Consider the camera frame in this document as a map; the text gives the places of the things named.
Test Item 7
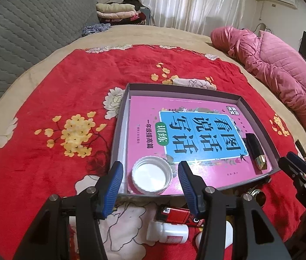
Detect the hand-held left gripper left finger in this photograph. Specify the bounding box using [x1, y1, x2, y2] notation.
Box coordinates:
[12, 161, 123, 260]

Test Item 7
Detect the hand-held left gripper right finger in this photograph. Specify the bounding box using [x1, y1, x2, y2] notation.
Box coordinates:
[177, 161, 292, 260]

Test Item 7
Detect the white bottle cap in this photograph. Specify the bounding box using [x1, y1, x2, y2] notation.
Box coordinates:
[131, 156, 173, 195]

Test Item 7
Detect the small white bottle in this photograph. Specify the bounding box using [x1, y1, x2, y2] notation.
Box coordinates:
[146, 221, 189, 244]

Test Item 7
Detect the grey cardboard box tray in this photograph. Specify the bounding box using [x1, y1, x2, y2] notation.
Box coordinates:
[110, 83, 281, 197]

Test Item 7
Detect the white earbuds case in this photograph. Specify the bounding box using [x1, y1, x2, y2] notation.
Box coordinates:
[196, 221, 233, 250]

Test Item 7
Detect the red lighter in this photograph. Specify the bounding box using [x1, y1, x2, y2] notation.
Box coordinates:
[156, 205, 205, 226]

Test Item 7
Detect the black and gold lipstick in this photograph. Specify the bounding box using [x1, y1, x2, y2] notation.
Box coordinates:
[245, 133, 268, 172]

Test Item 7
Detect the pink and blue book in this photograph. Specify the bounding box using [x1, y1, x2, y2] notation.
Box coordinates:
[127, 96, 274, 195]

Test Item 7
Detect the pink quilted jacket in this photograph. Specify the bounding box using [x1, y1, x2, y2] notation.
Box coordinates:
[211, 26, 306, 159]

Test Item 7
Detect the red floral blanket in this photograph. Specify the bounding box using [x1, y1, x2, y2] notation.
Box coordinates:
[0, 45, 306, 260]

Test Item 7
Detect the blue floral cloth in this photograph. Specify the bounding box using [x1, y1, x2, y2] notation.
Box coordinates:
[82, 23, 112, 37]

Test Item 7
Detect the dark red folded blanket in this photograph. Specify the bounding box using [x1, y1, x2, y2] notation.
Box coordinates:
[100, 12, 150, 25]

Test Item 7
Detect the pink folded cloth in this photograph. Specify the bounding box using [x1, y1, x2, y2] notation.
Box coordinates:
[97, 11, 140, 19]

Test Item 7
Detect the cream folded blanket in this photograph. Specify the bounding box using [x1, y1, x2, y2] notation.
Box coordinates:
[97, 3, 136, 13]

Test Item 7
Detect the white curtain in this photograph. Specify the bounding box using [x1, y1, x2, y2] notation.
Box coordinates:
[139, 0, 247, 34]

